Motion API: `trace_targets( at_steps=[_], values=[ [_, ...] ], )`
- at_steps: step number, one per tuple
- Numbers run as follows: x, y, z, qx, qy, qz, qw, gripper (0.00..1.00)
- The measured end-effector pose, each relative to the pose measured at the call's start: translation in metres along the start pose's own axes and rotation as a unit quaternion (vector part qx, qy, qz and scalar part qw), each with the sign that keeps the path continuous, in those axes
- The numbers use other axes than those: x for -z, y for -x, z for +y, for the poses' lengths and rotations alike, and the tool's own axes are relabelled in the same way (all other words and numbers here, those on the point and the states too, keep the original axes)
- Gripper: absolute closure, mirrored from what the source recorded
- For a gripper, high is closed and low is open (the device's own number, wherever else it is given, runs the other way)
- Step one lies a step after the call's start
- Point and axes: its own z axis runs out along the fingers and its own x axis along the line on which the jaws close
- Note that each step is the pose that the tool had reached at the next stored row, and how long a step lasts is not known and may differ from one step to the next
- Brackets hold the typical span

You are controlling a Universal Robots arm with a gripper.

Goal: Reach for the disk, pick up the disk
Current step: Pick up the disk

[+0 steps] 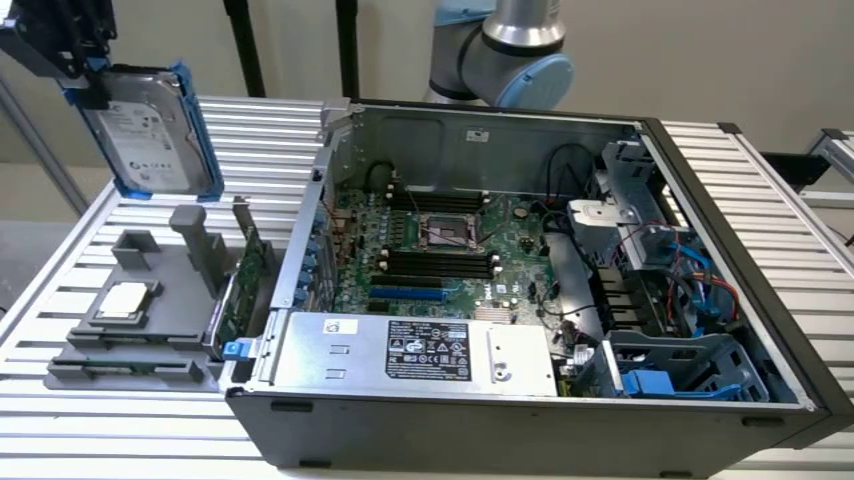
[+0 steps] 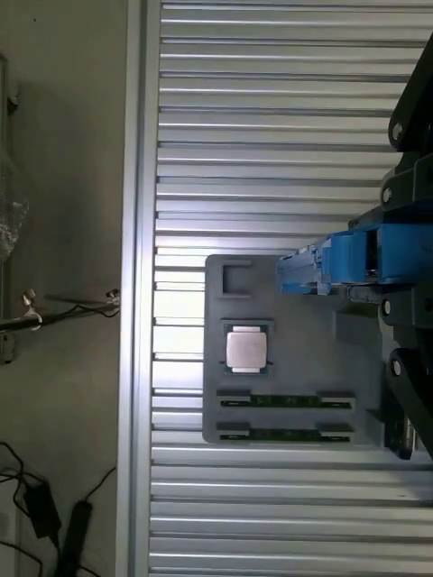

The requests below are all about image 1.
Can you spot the silver power supply unit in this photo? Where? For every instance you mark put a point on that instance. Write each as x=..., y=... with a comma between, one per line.
x=374, y=360

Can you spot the green motherboard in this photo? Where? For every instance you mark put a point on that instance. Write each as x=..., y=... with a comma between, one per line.
x=514, y=295

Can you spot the aluminium frame post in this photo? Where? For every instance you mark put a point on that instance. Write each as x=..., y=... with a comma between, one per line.
x=40, y=145

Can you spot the blue expansion slot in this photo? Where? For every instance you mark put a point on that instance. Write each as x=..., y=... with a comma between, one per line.
x=407, y=294

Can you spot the silver disk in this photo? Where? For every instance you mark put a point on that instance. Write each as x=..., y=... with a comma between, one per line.
x=150, y=135

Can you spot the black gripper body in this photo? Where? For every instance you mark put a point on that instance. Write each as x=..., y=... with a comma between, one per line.
x=36, y=47

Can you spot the grey metal disk bay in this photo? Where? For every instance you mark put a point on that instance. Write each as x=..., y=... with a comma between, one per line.
x=617, y=220

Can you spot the grey parts rack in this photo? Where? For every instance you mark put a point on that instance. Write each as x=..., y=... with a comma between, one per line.
x=170, y=305

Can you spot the CPU socket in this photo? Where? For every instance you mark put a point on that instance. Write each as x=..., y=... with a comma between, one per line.
x=450, y=231

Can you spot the black RAM slot bank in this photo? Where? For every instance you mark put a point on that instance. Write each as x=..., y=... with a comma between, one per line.
x=440, y=262
x=436, y=199

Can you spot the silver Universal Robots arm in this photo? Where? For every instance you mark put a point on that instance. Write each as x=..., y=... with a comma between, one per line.
x=514, y=55

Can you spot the green graphics card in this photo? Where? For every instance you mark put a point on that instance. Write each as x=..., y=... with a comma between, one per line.
x=248, y=280

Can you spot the black pole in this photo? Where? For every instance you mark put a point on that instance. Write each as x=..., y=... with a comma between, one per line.
x=246, y=45
x=347, y=45

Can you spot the silver CPU chip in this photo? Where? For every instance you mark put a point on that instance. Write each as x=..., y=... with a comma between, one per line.
x=126, y=300

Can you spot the black bracket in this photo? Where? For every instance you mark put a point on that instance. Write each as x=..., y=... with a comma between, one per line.
x=794, y=169

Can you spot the black open PC case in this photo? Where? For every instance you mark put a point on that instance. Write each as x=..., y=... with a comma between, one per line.
x=507, y=430

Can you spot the blue case latch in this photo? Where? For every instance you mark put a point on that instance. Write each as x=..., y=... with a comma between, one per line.
x=238, y=350

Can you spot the green RAM stick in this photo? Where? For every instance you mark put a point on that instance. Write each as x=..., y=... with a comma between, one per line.
x=120, y=369

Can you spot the aluminium profile side table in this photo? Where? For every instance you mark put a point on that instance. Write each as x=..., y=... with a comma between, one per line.
x=830, y=165

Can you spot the grey and blue drive cage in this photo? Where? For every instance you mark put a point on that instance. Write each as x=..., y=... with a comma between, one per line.
x=667, y=360

